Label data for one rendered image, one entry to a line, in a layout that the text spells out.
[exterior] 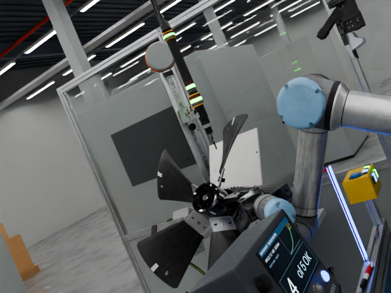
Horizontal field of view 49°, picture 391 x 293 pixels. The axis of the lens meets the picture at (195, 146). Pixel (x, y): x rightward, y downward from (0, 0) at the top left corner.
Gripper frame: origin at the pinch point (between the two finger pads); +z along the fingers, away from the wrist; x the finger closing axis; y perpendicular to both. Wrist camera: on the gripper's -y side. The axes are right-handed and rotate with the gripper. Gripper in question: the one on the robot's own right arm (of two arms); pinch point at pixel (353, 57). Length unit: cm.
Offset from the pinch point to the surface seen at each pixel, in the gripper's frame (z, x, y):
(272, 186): 30, -28, -35
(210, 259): 44, -44, -59
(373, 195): 48.2, -3.5, -10.5
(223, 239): 41, -37, -56
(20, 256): 105, 371, -772
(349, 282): 104, 46, -47
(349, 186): 43.1, -3.5, -17.1
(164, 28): -35, -27, -50
